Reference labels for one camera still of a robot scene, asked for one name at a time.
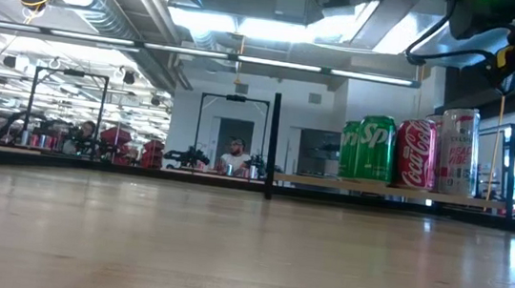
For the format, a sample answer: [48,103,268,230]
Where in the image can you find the red Coca-Cola can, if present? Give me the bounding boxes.
[390,116,443,193]

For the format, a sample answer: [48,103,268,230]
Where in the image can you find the green Sprite can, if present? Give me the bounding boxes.
[336,118,362,180]
[353,113,401,184]

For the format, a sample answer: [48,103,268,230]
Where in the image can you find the grey ceiling air unit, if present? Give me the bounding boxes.
[273,0,310,21]

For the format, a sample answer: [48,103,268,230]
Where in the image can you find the long ceiling light bar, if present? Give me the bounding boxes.
[0,18,424,90]

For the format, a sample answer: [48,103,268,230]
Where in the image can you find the person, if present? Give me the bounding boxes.
[216,134,254,179]
[62,117,98,156]

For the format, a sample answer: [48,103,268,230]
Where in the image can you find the red box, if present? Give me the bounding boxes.
[97,126,134,160]
[139,136,167,170]

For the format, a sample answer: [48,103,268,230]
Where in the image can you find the black robot station frame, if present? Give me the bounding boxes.
[21,64,112,157]
[192,91,272,175]

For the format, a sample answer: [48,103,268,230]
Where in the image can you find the black aluminium rig frame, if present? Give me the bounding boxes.
[0,145,515,236]

